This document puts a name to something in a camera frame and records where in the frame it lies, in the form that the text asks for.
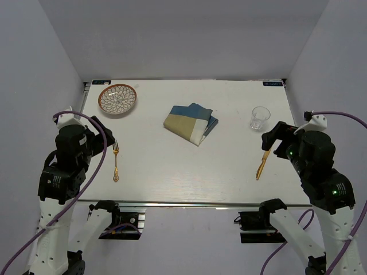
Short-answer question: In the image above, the blue beige white cloth napkin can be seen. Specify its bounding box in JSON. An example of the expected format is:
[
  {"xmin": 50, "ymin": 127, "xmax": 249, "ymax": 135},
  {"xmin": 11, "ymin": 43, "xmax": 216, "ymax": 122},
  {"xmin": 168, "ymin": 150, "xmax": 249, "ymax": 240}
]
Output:
[{"xmin": 163, "ymin": 103, "xmax": 218, "ymax": 146}]

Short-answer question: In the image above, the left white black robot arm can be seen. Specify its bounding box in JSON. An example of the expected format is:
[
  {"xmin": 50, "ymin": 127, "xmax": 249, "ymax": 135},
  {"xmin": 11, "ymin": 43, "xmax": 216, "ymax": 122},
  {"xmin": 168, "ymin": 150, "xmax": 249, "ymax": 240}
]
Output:
[{"xmin": 27, "ymin": 110, "xmax": 121, "ymax": 274}]

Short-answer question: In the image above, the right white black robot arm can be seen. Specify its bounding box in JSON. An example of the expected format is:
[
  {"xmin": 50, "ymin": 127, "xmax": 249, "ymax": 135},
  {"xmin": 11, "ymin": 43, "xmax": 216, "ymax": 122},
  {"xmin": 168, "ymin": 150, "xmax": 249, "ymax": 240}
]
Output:
[{"xmin": 259, "ymin": 111, "xmax": 366, "ymax": 274}]

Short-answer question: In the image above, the gold fork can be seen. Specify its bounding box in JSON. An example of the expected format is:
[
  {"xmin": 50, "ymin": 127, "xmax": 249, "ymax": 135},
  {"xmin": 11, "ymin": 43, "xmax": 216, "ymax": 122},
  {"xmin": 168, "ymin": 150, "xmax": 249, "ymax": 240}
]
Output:
[{"xmin": 112, "ymin": 140, "xmax": 119, "ymax": 182}]

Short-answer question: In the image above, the gold knife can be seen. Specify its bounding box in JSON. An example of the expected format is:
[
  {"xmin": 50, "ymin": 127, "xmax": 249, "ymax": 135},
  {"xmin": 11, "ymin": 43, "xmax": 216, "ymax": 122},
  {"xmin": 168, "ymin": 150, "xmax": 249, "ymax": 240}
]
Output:
[{"xmin": 255, "ymin": 148, "xmax": 271, "ymax": 180}]

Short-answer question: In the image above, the clear drinking glass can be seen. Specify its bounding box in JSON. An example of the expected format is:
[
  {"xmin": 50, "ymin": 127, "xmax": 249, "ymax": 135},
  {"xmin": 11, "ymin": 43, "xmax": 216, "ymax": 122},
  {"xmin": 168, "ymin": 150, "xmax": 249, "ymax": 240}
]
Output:
[{"xmin": 249, "ymin": 106, "xmax": 271, "ymax": 131}]

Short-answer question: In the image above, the floral ceramic plate orange rim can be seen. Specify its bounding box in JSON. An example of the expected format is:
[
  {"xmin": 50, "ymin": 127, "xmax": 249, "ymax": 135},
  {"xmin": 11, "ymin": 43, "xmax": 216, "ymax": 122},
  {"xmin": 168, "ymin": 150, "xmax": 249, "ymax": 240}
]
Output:
[{"xmin": 97, "ymin": 84, "xmax": 137, "ymax": 116}]

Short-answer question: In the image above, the right blue table sticker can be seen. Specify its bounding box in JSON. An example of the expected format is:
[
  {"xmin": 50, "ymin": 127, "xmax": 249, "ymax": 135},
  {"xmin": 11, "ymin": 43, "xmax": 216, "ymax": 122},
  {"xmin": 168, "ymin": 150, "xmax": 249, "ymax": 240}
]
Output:
[{"xmin": 263, "ymin": 81, "xmax": 283, "ymax": 87}]

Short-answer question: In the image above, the blue table sticker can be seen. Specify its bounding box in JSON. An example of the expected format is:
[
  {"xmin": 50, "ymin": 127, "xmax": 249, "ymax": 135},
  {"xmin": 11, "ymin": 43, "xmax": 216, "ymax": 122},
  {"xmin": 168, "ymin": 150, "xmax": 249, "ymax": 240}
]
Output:
[
  {"xmin": 91, "ymin": 80, "xmax": 111, "ymax": 85},
  {"xmin": 263, "ymin": 81, "xmax": 283, "ymax": 87}
]

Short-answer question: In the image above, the left blue table sticker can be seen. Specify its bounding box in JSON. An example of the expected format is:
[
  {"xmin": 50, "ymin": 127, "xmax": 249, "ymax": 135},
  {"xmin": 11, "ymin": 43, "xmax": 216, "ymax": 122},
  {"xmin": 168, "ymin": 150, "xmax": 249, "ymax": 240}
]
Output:
[{"xmin": 91, "ymin": 80, "xmax": 111, "ymax": 85}]

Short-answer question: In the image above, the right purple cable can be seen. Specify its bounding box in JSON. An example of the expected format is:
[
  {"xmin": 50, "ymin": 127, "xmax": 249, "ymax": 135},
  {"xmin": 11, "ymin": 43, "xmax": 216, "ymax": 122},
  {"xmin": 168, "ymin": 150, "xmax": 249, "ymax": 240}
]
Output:
[{"xmin": 259, "ymin": 111, "xmax": 367, "ymax": 275}]

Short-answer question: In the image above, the purple cable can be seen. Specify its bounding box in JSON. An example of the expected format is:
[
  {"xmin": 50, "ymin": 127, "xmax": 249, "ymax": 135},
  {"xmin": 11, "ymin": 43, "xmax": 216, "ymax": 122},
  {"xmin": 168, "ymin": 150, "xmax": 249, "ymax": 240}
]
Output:
[
  {"xmin": 259, "ymin": 111, "xmax": 367, "ymax": 275},
  {"xmin": 0, "ymin": 111, "xmax": 108, "ymax": 275}
]

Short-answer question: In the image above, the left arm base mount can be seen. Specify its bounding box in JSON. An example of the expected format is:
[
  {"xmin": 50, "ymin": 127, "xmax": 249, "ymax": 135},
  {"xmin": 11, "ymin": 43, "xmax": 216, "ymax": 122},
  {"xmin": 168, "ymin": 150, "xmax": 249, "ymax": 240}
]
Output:
[{"xmin": 88, "ymin": 200, "xmax": 143, "ymax": 241}]

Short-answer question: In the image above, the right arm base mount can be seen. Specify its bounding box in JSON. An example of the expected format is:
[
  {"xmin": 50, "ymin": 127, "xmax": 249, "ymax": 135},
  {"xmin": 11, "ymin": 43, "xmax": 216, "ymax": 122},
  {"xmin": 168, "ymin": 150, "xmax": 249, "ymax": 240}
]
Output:
[{"xmin": 233, "ymin": 211, "xmax": 286, "ymax": 244}]

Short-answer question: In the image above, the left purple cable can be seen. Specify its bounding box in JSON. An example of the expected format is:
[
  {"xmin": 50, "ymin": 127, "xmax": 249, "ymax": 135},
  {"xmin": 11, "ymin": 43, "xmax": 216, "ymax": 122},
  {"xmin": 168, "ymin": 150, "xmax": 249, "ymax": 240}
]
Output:
[{"xmin": 0, "ymin": 111, "xmax": 108, "ymax": 275}]

